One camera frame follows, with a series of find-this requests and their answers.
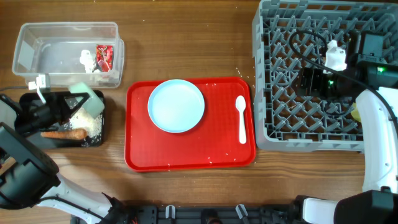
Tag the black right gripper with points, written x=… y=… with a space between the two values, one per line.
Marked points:
x=313 y=89

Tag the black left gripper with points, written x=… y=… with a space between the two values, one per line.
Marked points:
x=57 y=108

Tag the green bowl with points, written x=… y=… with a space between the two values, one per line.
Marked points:
x=93 y=105

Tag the yellow plastic cup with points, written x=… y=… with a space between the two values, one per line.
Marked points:
x=355 y=113

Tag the red snack wrapper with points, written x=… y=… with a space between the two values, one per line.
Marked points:
x=104 y=57

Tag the light blue plate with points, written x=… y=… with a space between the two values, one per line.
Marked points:
x=176 y=106

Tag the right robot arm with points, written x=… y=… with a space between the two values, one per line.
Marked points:
x=361 y=73

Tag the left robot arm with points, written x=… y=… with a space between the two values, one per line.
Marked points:
x=34 y=178

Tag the black waste tray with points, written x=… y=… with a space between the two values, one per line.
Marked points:
x=48 y=143

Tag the grey dishwasher rack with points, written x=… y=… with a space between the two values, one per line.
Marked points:
x=289 y=35

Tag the white rice pile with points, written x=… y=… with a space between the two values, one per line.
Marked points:
x=82 y=119

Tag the orange carrot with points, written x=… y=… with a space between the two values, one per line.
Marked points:
x=74 y=134

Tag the clear plastic bin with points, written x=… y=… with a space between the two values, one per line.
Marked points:
x=54 y=48

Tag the crumpled white tissue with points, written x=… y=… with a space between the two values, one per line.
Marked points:
x=88 y=60

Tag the white plastic spoon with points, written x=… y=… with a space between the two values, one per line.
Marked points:
x=241 y=106

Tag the red plastic tray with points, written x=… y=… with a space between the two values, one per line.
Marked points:
x=213 y=143

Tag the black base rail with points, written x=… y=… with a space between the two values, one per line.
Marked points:
x=281 y=214

